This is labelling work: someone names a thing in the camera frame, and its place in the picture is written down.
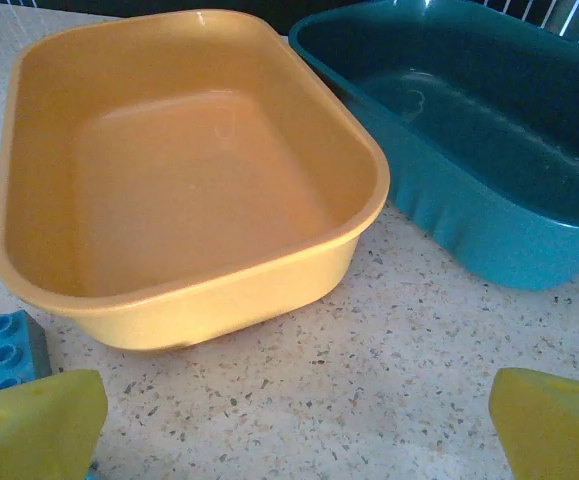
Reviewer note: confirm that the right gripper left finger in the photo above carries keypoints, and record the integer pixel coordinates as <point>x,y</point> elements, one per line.
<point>39,430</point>

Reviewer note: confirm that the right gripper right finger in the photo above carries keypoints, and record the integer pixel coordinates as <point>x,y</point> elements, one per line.
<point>554,430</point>

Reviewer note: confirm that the yellow-orange plastic container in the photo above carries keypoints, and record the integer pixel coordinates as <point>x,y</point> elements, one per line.
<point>194,175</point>

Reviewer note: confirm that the teal plastic container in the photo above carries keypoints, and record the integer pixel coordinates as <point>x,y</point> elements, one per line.
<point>469,125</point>

